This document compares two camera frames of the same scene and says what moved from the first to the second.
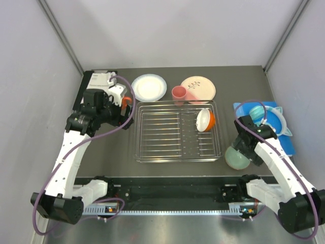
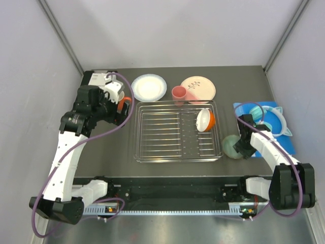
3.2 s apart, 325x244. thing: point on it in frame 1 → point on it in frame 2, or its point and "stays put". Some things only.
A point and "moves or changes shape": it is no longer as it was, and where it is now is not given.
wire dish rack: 166,131 stays put
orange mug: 125,101 stays put
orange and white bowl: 205,120 stays put
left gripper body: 125,127 → 106,110
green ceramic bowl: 235,159 moves or changes shape
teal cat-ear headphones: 257,113 stays put
